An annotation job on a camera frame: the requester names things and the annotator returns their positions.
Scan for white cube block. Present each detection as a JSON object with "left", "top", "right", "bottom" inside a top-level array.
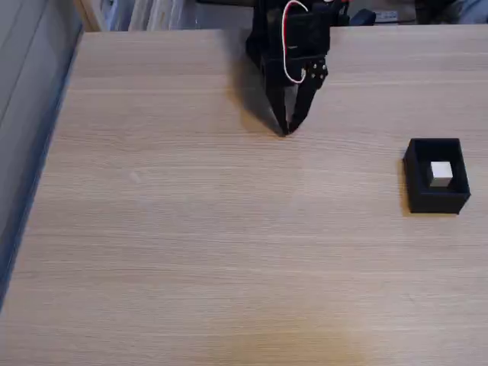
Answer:
[{"left": 429, "top": 160, "right": 454, "bottom": 189}]

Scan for black open box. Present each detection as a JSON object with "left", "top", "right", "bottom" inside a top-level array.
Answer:
[{"left": 402, "top": 137, "right": 472, "bottom": 215}]

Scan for dark blue clamp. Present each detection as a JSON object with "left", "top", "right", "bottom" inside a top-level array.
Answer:
[{"left": 348, "top": 9, "right": 378, "bottom": 27}]

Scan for black object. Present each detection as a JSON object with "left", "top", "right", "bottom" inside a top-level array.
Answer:
[{"left": 414, "top": 0, "right": 458, "bottom": 25}]

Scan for white blue stacked panels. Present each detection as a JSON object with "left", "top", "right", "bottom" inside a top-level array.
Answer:
[{"left": 105, "top": 0, "right": 196, "bottom": 32}]

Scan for blue grey cloth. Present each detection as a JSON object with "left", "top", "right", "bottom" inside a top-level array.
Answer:
[{"left": 453, "top": 0, "right": 488, "bottom": 25}]

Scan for white red servo cable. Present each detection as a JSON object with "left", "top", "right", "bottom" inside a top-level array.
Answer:
[{"left": 281, "top": 0, "right": 309, "bottom": 85}]

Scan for light wooden frame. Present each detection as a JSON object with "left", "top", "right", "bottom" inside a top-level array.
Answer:
[{"left": 74, "top": 0, "right": 108, "bottom": 34}]

